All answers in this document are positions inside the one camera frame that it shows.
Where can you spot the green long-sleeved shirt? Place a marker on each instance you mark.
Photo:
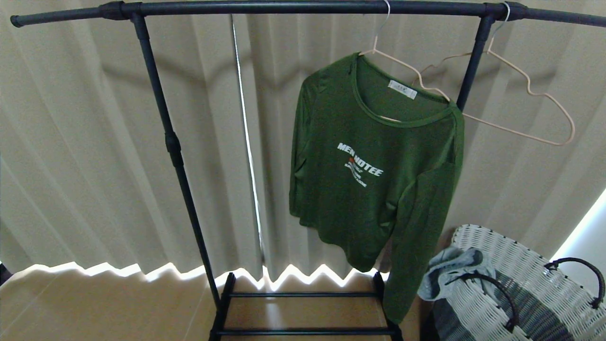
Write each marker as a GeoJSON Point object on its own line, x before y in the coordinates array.
{"type": "Point", "coordinates": [402, 213]}

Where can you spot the pink clothes hanger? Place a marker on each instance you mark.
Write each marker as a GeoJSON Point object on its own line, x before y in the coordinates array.
{"type": "Point", "coordinates": [521, 131]}
{"type": "Point", "coordinates": [393, 59]}

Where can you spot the black clothes rack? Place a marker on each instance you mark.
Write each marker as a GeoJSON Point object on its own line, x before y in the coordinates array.
{"type": "Point", "coordinates": [284, 7]}

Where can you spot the white laundry basket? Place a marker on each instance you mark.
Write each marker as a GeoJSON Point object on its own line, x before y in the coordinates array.
{"type": "Point", "coordinates": [544, 284]}

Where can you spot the blue-grey garment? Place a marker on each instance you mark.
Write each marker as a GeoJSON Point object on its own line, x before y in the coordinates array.
{"type": "Point", "coordinates": [450, 270]}

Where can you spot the beige curtain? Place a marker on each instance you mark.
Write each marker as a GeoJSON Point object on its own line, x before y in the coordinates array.
{"type": "Point", "coordinates": [94, 142]}

